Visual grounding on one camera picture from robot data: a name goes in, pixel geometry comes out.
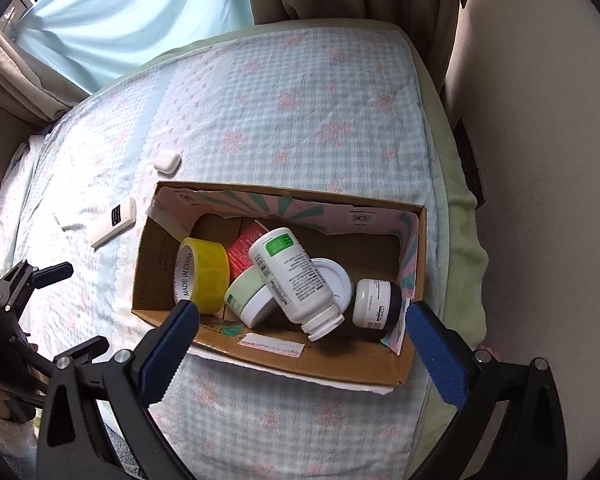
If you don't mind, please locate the light blue cloth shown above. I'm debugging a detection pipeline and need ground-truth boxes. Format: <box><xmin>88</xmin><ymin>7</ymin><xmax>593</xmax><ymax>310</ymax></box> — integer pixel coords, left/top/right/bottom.
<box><xmin>16</xmin><ymin>0</ymin><xmax>257</xmax><ymax>96</ymax></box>

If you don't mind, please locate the white pill bottle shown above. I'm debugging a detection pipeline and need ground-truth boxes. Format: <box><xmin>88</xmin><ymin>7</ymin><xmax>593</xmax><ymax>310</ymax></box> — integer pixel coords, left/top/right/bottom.
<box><xmin>248</xmin><ymin>227</ymin><xmax>345</xmax><ymax>342</ymax></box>

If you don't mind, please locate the small red box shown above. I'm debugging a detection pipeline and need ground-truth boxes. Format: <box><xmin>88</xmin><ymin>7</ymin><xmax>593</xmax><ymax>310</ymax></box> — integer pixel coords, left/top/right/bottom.
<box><xmin>227</xmin><ymin>221</ymin><xmax>266</xmax><ymax>284</ymax></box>

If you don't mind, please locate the black jar with white label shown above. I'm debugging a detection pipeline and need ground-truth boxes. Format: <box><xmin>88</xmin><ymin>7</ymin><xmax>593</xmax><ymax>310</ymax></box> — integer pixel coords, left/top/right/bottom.
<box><xmin>352</xmin><ymin>279</ymin><xmax>405</xmax><ymax>344</ymax></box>

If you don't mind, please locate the white remote control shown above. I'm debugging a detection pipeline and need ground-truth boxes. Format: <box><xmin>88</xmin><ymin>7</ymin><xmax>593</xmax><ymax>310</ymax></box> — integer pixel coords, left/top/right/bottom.
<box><xmin>91</xmin><ymin>197</ymin><xmax>137</xmax><ymax>250</ymax></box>

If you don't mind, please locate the yellow tape roll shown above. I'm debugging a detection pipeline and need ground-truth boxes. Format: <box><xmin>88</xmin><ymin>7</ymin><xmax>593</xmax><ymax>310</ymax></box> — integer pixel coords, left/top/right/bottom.
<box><xmin>174</xmin><ymin>237</ymin><xmax>230</xmax><ymax>315</ymax></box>

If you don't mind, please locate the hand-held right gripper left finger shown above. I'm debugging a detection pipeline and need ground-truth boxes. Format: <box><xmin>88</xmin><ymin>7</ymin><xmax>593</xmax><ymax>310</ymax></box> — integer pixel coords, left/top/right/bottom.
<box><xmin>36</xmin><ymin>300</ymin><xmax>201</xmax><ymax>480</ymax></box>

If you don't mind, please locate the cardboard box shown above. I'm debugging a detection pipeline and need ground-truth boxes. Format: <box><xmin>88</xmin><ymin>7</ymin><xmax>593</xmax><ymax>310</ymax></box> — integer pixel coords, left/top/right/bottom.
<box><xmin>131</xmin><ymin>181</ymin><xmax>428</xmax><ymax>394</ymax></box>

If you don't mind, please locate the round white jar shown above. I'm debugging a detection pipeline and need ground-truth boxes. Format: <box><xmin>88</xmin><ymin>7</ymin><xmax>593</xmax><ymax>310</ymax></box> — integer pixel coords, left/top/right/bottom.
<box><xmin>310</xmin><ymin>258</ymin><xmax>355</xmax><ymax>312</ymax></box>

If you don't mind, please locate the white earbuds case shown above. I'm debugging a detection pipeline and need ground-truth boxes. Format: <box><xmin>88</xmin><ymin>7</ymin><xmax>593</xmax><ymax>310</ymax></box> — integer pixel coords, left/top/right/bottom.
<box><xmin>153</xmin><ymin>149</ymin><xmax>182</xmax><ymax>175</ymax></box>

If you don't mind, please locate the green mattress cover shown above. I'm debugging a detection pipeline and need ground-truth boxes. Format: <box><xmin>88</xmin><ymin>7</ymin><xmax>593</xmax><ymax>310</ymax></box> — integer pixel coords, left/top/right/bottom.
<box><xmin>100</xmin><ymin>19</ymin><xmax>490</xmax><ymax>480</ymax></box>

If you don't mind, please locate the white fuzzy cloth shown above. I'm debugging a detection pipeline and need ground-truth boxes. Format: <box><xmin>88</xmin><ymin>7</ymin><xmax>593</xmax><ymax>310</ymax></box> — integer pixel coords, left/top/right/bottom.
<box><xmin>0</xmin><ymin>400</ymin><xmax>37</xmax><ymax>480</ymax></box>

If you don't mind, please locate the crumpled pale pillow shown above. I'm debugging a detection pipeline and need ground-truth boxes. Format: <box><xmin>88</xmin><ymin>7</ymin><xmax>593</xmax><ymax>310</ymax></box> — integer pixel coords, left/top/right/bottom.
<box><xmin>11</xmin><ymin>132</ymin><xmax>48</xmax><ymax>166</ymax></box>

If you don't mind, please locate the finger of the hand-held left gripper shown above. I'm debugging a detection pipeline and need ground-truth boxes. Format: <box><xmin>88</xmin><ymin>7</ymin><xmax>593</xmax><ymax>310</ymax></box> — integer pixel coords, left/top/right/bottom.
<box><xmin>30</xmin><ymin>262</ymin><xmax>75</xmax><ymax>289</ymax></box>
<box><xmin>54</xmin><ymin>335</ymin><xmax>110</xmax><ymax>367</ymax></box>

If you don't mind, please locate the green and white jar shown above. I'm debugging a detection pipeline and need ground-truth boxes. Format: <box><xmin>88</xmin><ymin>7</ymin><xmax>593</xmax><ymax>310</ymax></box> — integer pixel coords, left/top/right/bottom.
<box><xmin>224</xmin><ymin>266</ymin><xmax>277</xmax><ymax>326</ymax></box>

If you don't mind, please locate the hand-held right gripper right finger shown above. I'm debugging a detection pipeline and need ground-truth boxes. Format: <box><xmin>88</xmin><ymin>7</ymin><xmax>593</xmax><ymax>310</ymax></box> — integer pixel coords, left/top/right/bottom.
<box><xmin>405</xmin><ymin>301</ymin><xmax>568</xmax><ymax>480</ymax></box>

